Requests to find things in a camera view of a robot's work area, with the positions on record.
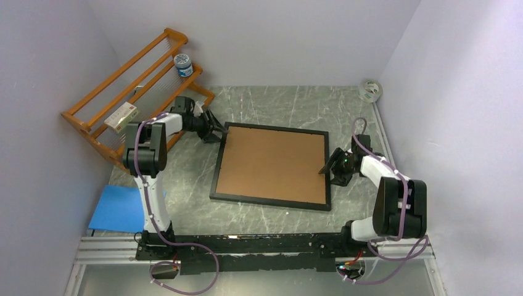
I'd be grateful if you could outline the black picture frame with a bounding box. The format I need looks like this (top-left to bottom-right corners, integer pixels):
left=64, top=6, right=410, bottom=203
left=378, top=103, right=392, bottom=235
left=209, top=121, right=332, bottom=212

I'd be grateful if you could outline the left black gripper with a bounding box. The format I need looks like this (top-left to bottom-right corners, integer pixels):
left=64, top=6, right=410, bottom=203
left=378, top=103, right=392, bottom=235
left=186, top=109, right=229, bottom=144

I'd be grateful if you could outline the clear tape roll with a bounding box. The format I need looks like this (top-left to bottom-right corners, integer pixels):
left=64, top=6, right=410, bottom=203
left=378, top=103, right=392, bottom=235
left=358, top=79, right=383, bottom=104

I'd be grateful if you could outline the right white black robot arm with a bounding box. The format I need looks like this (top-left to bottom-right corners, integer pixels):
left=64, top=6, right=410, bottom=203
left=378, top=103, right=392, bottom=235
left=319, top=134, right=427, bottom=256

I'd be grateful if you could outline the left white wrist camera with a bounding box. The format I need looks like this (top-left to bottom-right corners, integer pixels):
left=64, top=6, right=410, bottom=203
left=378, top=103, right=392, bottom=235
left=193, top=101, right=204, bottom=117

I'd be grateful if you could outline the blue white jar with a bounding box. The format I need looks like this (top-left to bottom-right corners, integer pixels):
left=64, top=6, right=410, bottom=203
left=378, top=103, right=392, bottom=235
left=173, top=53, right=194, bottom=78

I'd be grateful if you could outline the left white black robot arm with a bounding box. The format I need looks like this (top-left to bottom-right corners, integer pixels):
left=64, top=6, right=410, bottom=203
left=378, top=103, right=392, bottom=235
left=122, top=96, right=228, bottom=259

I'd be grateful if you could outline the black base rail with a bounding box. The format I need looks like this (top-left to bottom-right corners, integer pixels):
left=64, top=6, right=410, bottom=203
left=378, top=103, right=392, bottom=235
left=135, top=231, right=371, bottom=275

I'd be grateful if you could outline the blue paper sheet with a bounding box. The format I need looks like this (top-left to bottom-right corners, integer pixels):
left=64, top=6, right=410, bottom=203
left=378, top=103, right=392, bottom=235
left=88, top=185, right=145, bottom=232

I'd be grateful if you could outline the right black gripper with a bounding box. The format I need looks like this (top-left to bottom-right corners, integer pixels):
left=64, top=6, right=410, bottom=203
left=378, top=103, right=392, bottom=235
left=318, top=147, right=356, bottom=187

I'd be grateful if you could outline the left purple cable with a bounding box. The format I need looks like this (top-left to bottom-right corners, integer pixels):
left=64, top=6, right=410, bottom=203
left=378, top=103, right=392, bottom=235
left=134, top=112, right=221, bottom=296

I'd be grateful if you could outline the white red small box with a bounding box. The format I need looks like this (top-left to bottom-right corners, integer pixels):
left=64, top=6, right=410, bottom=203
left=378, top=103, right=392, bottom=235
left=104, top=102, right=139, bottom=133

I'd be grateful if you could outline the orange wooden rack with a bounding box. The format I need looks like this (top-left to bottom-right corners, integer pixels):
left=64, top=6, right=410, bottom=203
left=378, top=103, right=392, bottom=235
left=61, top=28, right=215, bottom=170

